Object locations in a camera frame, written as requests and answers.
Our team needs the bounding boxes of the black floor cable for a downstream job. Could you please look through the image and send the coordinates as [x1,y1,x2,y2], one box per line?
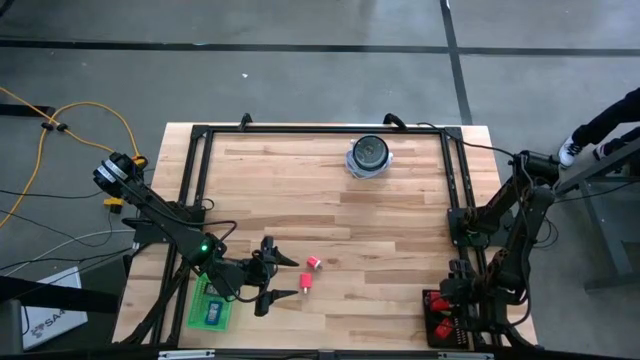
[0,167,154,201]
[0,208,114,249]

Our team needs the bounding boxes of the black plastic tray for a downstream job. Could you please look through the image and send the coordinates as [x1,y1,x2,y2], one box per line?
[423,288,474,349]

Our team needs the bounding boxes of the white floor cable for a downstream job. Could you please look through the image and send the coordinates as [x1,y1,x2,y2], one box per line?
[0,228,136,277]

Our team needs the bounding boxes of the green plastic basket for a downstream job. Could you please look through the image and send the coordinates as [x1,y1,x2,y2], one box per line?
[186,273,235,333]

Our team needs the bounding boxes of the white crumpled wrapper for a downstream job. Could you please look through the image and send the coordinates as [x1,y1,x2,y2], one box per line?
[344,148,395,180]

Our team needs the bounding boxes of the black rail with silver brackets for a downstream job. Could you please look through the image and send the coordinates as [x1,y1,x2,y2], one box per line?
[0,343,640,360]

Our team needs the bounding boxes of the black floor strap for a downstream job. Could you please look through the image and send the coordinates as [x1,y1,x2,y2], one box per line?
[0,103,56,118]

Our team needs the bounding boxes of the black metal desk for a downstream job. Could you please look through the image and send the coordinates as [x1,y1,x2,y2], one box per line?
[552,137,640,291]

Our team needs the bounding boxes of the blue card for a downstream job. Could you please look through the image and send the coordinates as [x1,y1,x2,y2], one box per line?
[205,299,224,327]

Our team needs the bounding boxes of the yellow extension cord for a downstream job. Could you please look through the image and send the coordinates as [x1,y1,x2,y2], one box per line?
[0,87,126,231]
[49,101,150,170]

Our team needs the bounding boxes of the black metal table frame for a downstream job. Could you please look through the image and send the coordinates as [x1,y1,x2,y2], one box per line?
[112,112,540,351]

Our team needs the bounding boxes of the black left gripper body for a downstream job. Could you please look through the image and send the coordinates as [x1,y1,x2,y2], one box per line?
[234,235,281,319]

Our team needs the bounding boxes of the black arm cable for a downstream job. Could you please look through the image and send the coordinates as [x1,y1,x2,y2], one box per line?
[417,121,516,159]

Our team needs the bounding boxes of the white printed box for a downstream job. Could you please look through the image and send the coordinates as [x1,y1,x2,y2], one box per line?
[22,266,89,351]

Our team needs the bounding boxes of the person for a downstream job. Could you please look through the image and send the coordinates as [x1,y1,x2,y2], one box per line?
[557,87,640,169]

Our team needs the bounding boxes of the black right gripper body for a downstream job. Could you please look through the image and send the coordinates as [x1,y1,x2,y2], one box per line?
[448,258,484,326]

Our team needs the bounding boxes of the black slanted bar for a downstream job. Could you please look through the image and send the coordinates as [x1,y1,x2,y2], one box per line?
[0,274,121,316]

